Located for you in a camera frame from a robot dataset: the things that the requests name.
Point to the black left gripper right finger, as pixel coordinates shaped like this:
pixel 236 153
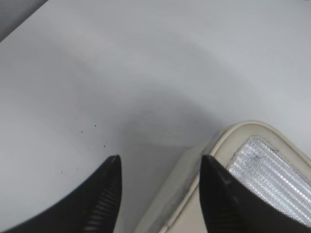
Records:
pixel 229 207

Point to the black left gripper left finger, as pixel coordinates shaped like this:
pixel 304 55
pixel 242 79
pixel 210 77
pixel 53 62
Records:
pixel 92 207

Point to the cream fabric zipper bag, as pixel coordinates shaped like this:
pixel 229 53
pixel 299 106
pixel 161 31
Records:
pixel 257 155

